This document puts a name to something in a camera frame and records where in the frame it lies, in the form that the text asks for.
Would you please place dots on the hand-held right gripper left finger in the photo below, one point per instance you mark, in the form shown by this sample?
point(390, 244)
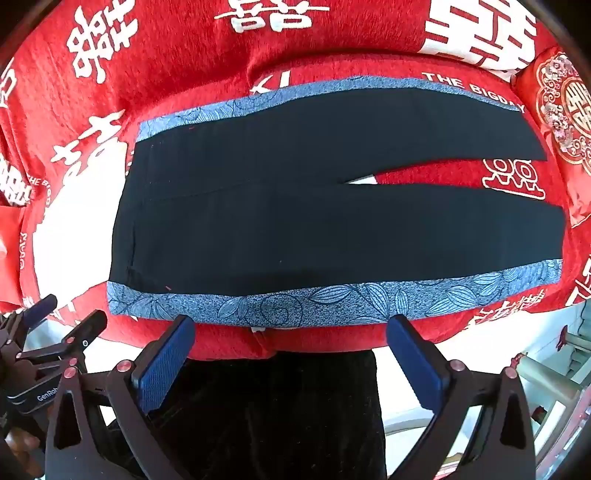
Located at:
point(165, 362)

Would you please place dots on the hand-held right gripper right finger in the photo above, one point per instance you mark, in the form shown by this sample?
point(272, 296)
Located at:
point(415, 357)

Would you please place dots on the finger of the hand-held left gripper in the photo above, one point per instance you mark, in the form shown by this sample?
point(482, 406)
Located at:
point(39, 309)
point(87, 328)

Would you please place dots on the black pants with blue trim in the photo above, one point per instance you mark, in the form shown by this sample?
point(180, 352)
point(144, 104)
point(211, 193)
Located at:
point(295, 221)

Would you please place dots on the person's left hand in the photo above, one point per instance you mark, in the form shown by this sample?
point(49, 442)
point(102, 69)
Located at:
point(23, 445)

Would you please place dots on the person's dark clothing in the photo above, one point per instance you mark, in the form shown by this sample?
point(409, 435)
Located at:
point(277, 415)

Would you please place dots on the red tassel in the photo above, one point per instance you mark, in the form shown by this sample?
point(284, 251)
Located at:
point(562, 342)

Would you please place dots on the red ornate cushion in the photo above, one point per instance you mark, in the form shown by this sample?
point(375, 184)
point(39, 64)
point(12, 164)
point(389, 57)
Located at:
point(565, 110)

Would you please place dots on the red printed blanket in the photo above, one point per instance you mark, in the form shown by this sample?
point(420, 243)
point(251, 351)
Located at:
point(332, 41)

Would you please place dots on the grey metal frame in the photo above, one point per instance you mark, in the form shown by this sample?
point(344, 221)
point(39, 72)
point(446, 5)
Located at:
point(558, 383)

